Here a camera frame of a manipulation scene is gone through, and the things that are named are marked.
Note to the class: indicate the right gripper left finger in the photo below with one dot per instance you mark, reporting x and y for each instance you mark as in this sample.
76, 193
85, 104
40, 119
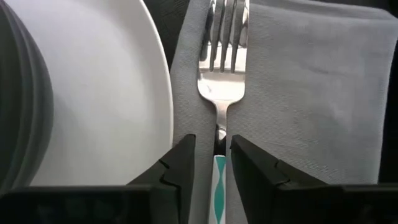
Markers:
174, 174

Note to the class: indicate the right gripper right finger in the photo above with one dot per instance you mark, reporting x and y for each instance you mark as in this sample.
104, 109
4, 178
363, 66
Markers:
258, 174

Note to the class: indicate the gray cloth napkin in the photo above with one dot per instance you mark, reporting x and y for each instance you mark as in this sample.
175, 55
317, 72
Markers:
311, 93

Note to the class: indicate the white round plate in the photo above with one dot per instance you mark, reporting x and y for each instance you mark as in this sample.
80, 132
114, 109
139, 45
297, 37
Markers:
109, 93

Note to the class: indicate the black bowl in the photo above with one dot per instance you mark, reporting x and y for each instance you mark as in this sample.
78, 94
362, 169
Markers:
18, 109

